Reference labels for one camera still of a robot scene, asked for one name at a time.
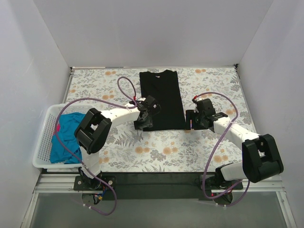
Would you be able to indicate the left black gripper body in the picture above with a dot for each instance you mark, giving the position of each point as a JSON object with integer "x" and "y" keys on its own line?
{"x": 143, "y": 121}

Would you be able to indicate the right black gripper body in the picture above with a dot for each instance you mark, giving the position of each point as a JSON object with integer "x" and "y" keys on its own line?
{"x": 196, "y": 121}

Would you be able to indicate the black t shirt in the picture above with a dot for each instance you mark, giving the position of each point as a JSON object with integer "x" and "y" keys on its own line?
{"x": 164, "y": 87}

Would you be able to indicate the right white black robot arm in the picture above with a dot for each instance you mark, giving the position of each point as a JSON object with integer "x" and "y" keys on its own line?
{"x": 260, "y": 156}

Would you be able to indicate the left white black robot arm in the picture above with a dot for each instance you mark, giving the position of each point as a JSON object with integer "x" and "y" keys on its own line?
{"x": 93, "y": 131}

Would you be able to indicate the floral tablecloth mat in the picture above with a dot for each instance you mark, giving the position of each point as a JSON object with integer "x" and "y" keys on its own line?
{"x": 129, "y": 150}

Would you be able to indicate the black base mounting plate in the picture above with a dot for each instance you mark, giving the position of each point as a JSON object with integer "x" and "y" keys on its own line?
{"x": 153, "y": 185}

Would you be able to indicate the blue t shirt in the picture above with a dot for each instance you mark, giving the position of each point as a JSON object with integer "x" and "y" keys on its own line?
{"x": 68, "y": 125}

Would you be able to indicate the white plastic laundry basket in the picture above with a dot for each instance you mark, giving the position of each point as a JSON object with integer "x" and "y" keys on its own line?
{"x": 44, "y": 145}

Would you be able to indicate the aluminium frame rail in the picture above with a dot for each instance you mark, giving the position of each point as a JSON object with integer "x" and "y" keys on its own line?
{"x": 64, "y": 183}

